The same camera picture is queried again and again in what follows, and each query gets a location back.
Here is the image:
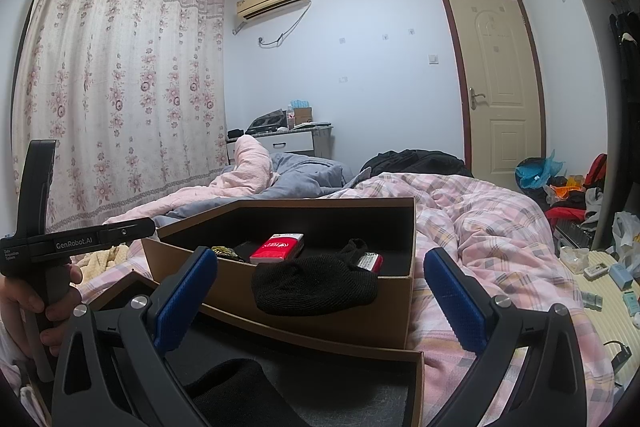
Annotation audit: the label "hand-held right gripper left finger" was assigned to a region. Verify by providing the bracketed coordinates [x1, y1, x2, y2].
[50, 245, 219, 427]

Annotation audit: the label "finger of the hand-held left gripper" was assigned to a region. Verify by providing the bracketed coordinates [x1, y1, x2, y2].
[98, 217, 157, 242]

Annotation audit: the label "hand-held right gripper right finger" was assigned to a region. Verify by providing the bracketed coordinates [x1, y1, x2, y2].
[423, 247, 587, 427]

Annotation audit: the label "large brown cardboard box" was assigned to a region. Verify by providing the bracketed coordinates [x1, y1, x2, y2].
[141, 197, 417, 351]

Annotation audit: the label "black shoe wipes packet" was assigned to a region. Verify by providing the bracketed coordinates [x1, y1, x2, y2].
[209, 245, 247, 264]

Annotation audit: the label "red tissue pack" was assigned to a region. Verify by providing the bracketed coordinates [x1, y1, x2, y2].
[249, 233, 305, 265]
[356, 252, 385, 273]

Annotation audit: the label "black knit cloth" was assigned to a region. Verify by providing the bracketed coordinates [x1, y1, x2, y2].
[182, 358, 311, 427]

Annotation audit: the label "black sock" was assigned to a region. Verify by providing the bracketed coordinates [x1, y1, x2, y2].
[337, 238, 371, 258]

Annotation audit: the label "black knit hat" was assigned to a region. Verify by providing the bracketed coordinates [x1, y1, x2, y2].
[251, 256, 379, 315]

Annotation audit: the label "small brown cardboard box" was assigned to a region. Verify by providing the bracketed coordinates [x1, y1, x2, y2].
[87, 269, 426, 427]

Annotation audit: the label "person's left hand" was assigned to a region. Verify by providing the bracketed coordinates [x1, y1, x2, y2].
[0, 264, 84, 360]

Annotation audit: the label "yellow towel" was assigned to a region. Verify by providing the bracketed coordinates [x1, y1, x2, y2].
[75, 244, 132, 283]

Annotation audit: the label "pink plaid quilt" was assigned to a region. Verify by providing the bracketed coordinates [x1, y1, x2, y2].
[320, 172, 613, 427]

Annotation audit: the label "black ribbed suitcase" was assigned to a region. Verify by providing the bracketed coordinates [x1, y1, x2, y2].
[552, 219, 593, 253]

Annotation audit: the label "red cloth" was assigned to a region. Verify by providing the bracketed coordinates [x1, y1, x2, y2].
[545, 204, 586, 228]

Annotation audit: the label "black jacket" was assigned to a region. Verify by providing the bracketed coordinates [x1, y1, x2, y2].
[360, 150, 475, 180]

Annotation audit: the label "light pink fleece blanket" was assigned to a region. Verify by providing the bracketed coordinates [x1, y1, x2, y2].
[65, 134, 281, 298]

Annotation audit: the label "beige striped floor mat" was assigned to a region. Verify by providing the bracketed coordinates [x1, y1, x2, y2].
[555, 247, 640, 388]

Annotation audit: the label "floral curtain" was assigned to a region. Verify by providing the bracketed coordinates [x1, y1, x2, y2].
[10, 0, 228, 235]

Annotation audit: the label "blue plastic bag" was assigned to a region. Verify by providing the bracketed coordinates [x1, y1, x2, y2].
[515, 150, 565, 190]

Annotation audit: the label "orange cloth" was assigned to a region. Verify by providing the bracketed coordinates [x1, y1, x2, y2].
[547, 177, 586, 202]

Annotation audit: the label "light blue box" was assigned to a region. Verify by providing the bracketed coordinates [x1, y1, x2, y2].
[607, 263, 636, 290]

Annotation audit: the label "grey blanket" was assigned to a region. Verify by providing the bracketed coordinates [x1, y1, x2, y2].
[150, 152, 358, 230]

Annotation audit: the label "grey hoodie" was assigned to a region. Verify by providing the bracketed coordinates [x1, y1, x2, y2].
[582, 187, 606, 223]

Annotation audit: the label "black tray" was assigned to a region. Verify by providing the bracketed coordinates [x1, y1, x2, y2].
[246, 108, 288, 134]

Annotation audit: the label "white plastic bag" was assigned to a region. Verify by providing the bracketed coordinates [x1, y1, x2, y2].
[612, 211, 640, 278]

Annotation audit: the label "white nightstand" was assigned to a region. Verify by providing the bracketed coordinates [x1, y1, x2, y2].
[226, 127, 333, 160]

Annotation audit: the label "red backpack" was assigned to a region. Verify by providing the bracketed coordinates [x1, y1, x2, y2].
[584, 153, 608, 188]

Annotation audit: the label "cream door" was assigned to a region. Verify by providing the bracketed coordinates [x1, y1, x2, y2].
[439, 0, 547, 194]

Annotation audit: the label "hanging black clothes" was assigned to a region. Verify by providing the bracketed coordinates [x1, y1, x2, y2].
[607, 9, 640, 82]

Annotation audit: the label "air conditioner cable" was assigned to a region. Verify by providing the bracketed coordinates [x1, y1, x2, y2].
[257, 0, 313, 48]

